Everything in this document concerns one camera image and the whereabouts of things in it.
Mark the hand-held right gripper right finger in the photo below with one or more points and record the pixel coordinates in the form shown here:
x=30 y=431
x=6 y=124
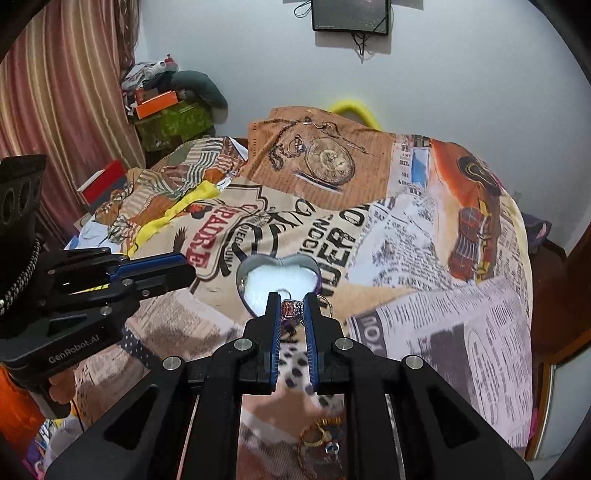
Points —
x=312 y=323

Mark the orange cloth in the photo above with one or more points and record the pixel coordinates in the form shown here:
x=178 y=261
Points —
x=21 y=401

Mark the printed blanket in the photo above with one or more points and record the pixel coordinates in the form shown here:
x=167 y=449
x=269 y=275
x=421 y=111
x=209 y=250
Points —
x=392 y=230

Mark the red box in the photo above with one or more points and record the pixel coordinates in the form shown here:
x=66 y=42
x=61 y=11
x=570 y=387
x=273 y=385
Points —
x=104 y=180

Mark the grey cushion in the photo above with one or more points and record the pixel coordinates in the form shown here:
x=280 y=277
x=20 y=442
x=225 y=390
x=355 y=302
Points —
x=201 y=87

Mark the striped curtain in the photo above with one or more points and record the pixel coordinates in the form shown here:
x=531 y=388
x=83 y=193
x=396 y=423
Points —
x=64 y=92

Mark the yellow hoop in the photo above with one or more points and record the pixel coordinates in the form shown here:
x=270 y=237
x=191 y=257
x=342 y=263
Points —
x=353 y=107

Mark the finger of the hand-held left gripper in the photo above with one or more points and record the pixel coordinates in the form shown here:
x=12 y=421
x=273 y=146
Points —
x=161 y=279
x=92 y=263

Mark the heart-shaped metal tin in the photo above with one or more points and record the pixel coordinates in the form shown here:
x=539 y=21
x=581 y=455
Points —
x=277 y=277

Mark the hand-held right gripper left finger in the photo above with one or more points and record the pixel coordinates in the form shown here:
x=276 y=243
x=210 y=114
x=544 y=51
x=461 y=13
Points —
x=273 y=318

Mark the black wall monitor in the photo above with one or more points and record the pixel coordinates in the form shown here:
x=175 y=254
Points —
x=351 y=14

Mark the purple cloth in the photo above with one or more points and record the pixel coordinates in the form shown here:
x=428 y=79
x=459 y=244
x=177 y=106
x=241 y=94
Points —
x=538 y=233

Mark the wooden furniture frame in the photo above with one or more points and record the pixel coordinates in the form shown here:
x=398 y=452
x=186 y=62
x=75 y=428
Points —
x=563 y=300

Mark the orange box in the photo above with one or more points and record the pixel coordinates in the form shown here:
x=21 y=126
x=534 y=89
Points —
x=154 y=105

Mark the pile of white clothes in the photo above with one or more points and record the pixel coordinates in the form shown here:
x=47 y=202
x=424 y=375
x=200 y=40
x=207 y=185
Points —
x=145 y=74

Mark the green patterned box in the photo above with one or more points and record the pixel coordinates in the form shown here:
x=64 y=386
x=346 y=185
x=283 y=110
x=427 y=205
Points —
x=178 y=122

